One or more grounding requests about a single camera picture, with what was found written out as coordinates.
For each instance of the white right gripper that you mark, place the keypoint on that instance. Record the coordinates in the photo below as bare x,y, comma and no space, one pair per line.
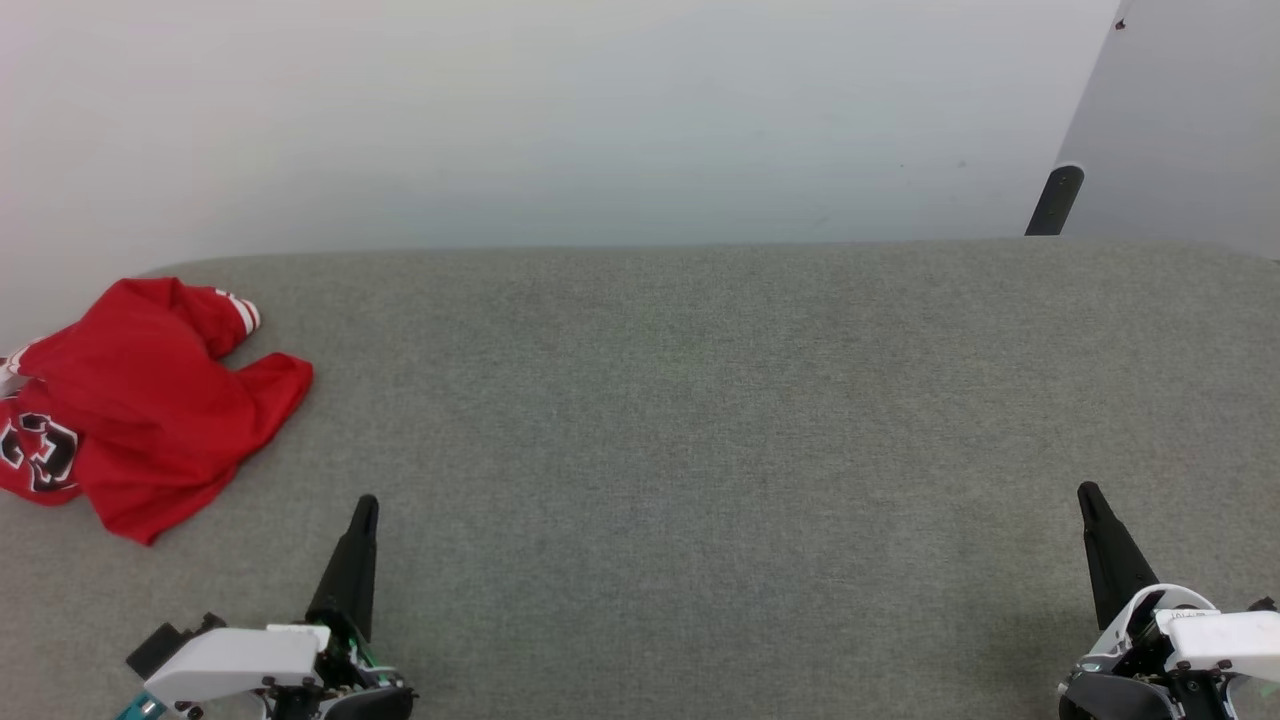
1220,640

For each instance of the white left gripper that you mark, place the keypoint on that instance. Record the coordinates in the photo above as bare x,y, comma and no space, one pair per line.
240,662

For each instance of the red Bulls basketball jersey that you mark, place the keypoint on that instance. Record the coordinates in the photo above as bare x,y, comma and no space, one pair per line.
150,420

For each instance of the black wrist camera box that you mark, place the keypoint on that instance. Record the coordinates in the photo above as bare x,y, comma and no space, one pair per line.
165,643

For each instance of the black rounded post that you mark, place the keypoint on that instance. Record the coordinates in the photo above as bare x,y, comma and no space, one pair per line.
1055,205

